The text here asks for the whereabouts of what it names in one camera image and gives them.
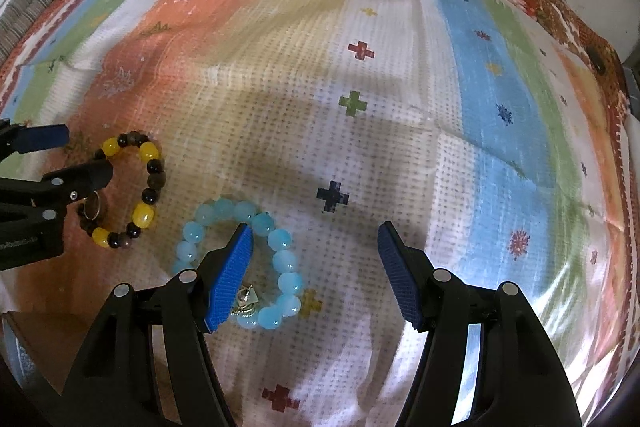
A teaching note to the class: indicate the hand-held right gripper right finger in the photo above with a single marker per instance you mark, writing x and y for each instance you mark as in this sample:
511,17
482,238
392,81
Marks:
400,279

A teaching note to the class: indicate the colourful striped mat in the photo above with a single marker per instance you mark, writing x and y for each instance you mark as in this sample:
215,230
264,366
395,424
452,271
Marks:
350,147

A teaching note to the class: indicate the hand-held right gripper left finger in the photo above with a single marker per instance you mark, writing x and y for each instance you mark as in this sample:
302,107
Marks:
232,279

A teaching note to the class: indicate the gold earrings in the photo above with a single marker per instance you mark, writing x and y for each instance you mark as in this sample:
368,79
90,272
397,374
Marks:
246,302

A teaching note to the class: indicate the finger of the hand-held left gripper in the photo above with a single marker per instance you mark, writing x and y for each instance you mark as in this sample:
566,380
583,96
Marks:
80,181
42,138

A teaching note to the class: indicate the grey striped pillow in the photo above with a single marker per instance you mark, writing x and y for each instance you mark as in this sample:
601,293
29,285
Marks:
20,24

